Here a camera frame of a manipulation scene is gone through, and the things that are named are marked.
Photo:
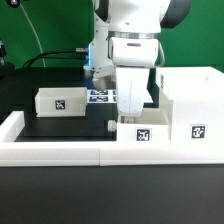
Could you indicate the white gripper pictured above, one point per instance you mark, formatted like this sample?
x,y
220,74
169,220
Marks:
x,y
131,89

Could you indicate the white drawer tray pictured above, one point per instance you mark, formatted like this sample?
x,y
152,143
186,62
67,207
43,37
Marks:
x,y
152,125
61,102

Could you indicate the white drawer cabinet box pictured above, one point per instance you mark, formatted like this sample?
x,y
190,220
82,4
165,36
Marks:
x,y
193,101

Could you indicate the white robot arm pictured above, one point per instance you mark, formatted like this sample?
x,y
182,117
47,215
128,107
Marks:
x,y
126,46

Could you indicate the fiducial marker sheet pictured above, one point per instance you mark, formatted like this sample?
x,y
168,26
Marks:
x,y
101,96

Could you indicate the black stand at left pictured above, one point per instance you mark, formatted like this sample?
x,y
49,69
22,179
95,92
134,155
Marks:
x,y
6,68

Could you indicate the white U-shaped frame fence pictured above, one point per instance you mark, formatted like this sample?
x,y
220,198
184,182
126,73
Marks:
x,y
15,153

